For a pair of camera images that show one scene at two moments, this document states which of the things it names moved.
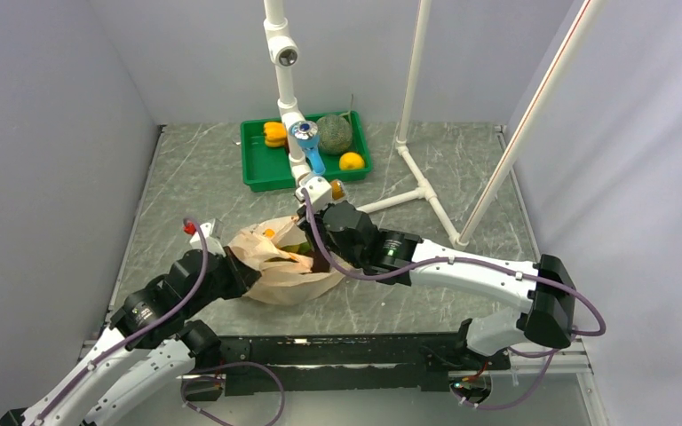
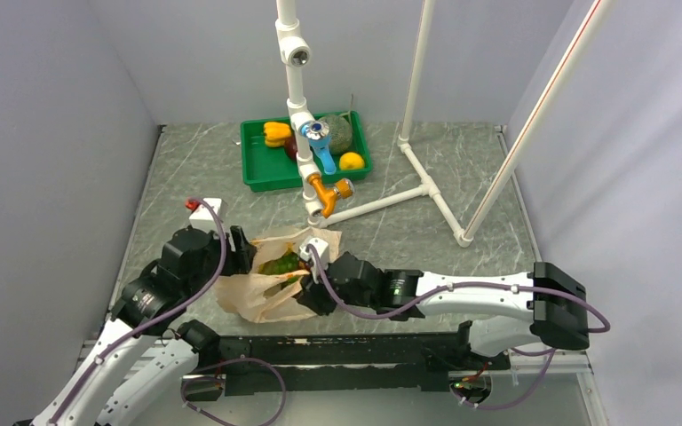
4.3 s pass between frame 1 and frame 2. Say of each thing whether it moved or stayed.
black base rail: stayed
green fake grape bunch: moved
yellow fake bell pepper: stayed
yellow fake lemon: stayed
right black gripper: moved
